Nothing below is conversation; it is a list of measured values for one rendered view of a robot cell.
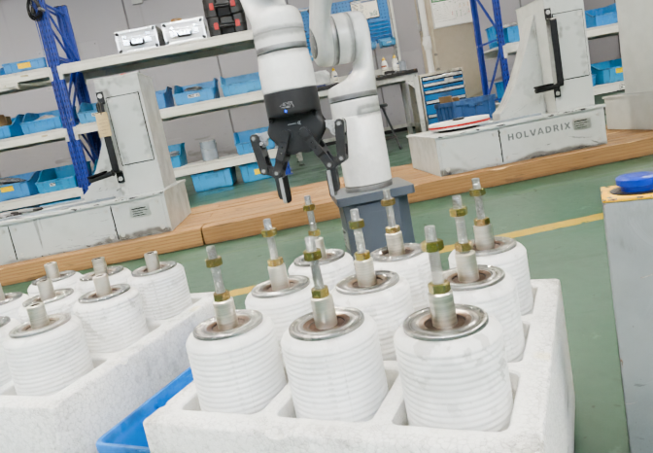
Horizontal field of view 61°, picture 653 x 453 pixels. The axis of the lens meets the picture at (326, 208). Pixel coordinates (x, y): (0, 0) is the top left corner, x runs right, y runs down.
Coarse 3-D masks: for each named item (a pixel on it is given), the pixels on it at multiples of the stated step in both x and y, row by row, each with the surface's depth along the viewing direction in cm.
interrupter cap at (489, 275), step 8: (480, 264) 63; (488, 264) 62; (448, 272) 63; (456, 272) 62; (480, 272) 61; (488, 272) 60; (496, 272) 60; (504, 272) 59; (448, 280) 60; (456, 280) 61; (480, 280) 59; (488, 280) 58; (496, 280) 57; (456, 288) 57; (464, 288) 57; (472, 288) 57; (480, 288) 57
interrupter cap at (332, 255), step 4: (328, 252) 83; (332, 252) 82; (336, 252) 82; (340, 252) 82; (344, 252) 81; (300, 256) 83; (328, 256) 82; (332, 256) 80; (336, 256) 80; (340, 256) 79; (296, 260) 82; (300, 260) 81; (324, 260) 79; (328, 260) 78; (332, 260) 78; (336, 260) 78; (296, 264) 79; (300, 264) 79; (304, 264) 78; (308, 264) 78; (320, 264) 78
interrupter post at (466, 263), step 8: (456, 256) 60; (464, 256) 59; (472, 256) 59; (456, 264) 60; (464, 264) 59; (472, 264) 59; (464, 272) 59; (472, 272) 59; (464, 280) 59; (472, 280) 59
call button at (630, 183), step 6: (624, 174) 60; (630, 174) 59; (636, 174) 58; (642, 174) 58; (648, 174) 57; (618, 180) 58; (624, 180) 57; (630, 180) 57; (636, 180) 57; (642, 180) 56; (648, 180) 56; (618, 186) 58; (624, 186) 58; (630, 186) 57; (636, 186) 57; (642, 186) 57; (648, 186) 57
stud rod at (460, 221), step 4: (452, 196) 59; (456, 196) 58; (460, 196) 59; (456, 200) 59; (460, 200) 58; (456, 204) 59; (460, 204) 59; (456, 208) 59; (456, 220) 59; (460, 220) 59; (456, 224) 59; (460, 224) 59; (464, 224) 59; (460, 228) 59; (464, 228) 59; (460, 232) 59; (464, 232) 59; (460, 236) 59; (464, 236) 59; (460, 240) 59; (464, 240) 59; (460, 252) 60; (464, 252) 59; (468, 252) 59
